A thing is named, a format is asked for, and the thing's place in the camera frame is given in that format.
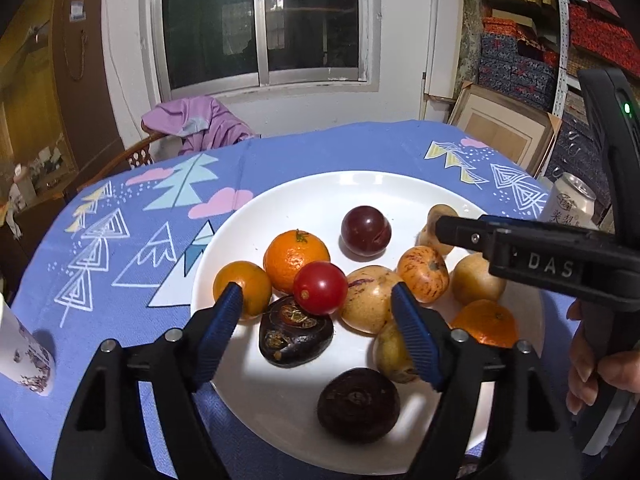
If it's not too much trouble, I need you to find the tan round fruit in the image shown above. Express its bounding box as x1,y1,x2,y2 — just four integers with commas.
450,252,506,306

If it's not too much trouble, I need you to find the pale blotched fruit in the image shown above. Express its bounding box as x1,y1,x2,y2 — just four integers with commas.
416,204,458,258

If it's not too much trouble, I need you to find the striped orange pepino fruit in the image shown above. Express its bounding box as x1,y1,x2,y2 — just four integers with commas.
397,246,449,304

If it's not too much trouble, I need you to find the large orange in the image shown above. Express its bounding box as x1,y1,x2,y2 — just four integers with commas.
449,299,520,348
262,230,331,294

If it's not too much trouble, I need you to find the dark purple plum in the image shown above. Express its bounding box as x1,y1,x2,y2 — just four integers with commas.
341,205,392,258

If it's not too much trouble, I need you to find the speckled tan fruit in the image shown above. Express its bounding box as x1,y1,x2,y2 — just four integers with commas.
340,266,401,335

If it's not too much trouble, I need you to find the red cherry tomato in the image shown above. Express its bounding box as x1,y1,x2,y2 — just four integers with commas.
293,261,348,315

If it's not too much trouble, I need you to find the dark water chestnut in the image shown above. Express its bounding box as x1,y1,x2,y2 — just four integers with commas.
258,296,334,368
317,367,401,444

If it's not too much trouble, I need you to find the orange yellow tomato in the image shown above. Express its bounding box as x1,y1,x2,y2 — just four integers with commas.
213,260,272,320

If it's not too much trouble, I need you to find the beige blotched fruit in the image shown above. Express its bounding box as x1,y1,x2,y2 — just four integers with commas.
373,321,419,384

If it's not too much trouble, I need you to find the person's right hand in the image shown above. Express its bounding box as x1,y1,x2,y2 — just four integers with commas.
565,300,640,415

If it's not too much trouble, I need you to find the white beverage can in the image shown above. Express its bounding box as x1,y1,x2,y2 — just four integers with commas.
538,172,597,230

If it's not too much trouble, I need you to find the white paper cup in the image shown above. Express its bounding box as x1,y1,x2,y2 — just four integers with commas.
0,297,55,396

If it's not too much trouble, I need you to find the white round plate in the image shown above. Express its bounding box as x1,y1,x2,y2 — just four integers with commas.
190,169,547,476

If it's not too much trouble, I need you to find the blue printed tablecloth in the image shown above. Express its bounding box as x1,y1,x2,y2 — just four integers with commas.
1,122,548,479

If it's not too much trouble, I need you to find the storage shelf with boxes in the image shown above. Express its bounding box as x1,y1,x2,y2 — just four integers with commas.
454,0,639,216

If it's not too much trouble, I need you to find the wooden chair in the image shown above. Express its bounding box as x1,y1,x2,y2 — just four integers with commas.
76,130,167,192

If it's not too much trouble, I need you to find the purple cloth on chair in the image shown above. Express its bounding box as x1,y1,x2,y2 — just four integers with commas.
141,96,260,155

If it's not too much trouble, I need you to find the wooden glass display cabinet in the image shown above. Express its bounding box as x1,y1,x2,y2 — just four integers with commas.
1,0,124,196

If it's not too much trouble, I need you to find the sliding glass window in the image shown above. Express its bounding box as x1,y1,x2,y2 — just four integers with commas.
141,0,381,102

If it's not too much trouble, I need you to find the leaning picture frame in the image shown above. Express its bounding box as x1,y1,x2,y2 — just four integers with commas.
448,81,562,177

